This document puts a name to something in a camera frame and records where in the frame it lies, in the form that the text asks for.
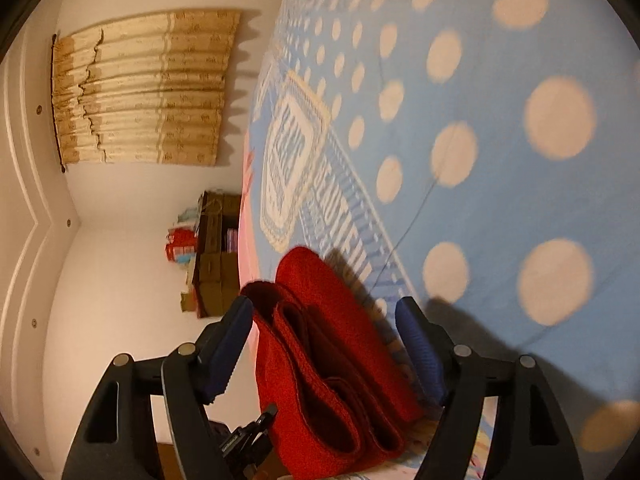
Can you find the blue polka dot bedsheet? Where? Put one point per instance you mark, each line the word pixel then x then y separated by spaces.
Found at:
pixel 481 156

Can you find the red knitted sweater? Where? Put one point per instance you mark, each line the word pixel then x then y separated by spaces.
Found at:
pixel 344 404

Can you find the stack of colourful books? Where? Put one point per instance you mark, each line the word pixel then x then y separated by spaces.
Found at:
pixel 231 240

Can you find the brown wooden desk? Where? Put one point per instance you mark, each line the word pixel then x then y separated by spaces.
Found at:
pixel 216 281

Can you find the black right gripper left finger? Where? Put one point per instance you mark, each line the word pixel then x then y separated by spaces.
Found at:
pixel 116 436

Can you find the pink patterned blanket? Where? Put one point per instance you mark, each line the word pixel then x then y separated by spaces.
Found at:
pixel 247 255

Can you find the beige patterned curtain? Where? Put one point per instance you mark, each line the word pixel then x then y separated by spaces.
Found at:
pixel 149 88

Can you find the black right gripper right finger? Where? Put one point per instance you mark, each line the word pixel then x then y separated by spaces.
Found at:
pixel 530 439

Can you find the red gift bag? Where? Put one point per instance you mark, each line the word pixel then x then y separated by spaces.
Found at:
pixel 181 245

